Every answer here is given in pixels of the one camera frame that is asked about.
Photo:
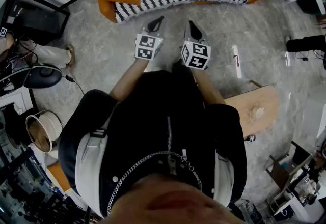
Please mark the black framed glass cabinet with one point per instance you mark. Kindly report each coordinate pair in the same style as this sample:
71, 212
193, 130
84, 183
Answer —
38, 18

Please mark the white armchair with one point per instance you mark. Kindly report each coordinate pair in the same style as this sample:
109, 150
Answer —
51, 158

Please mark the person's left forearm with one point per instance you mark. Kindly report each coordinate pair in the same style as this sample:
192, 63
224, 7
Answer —
130, 80

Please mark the person's right forearm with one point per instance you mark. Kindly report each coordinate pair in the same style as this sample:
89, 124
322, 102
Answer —
208, 85

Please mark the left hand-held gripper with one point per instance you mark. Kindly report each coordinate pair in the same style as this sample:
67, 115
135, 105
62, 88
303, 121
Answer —
147, 44

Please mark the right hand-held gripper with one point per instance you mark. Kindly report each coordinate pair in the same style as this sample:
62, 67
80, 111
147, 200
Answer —
197, 55

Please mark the person's face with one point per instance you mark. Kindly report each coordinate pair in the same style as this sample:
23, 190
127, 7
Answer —
173, 202

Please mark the black cylinder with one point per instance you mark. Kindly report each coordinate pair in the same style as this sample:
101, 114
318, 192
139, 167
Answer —
305, 43

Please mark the person's black jacket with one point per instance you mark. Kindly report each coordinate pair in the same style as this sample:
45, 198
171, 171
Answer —
142, 121

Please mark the wooden table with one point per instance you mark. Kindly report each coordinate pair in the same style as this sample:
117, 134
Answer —
244, 106

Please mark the white cup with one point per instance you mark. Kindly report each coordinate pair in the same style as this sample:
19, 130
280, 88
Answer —
259, 112

